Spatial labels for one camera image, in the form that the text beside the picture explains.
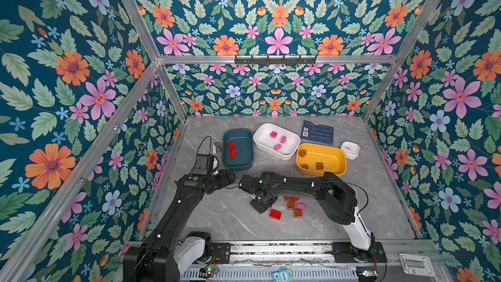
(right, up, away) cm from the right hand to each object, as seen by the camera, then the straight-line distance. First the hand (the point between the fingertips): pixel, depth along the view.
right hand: (264, 201), depth 87 cm
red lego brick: (-18, +24, +18) cm, 35 cm away
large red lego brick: (+5, -4, -5) cm, 8 cm away
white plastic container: (+8, +27, +21) cm, 35 cm away
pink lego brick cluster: (+11, +28, +20) cm, 36 cm away
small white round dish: (+46, +22, +14) cm, 53 cm away
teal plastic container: (-10, +17, +13) cm, 24 cm away
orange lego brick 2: (+20, +15, +8) cm, 26 cm away
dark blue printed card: (+29, +32, +24) cm, 50 cm away
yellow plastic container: (+28, +17, +14) cm, 35 cm away
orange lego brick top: (+20, +21, +14) cm, 32 cm away
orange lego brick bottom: (+15, -4, -4) cm, 16 cm away
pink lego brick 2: (+8, +24, +17) cm, 30 cm away
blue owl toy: (+7, -20, -19) cm, 28 cm away
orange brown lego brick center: (+10, +2, -1) cm, 10 cm away
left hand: (-14, +12, -5) cm, 19 cm away
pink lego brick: (+16, 0, -5) cm, 17 cm away
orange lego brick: (+12, -1, -1) cm, 12 cm away
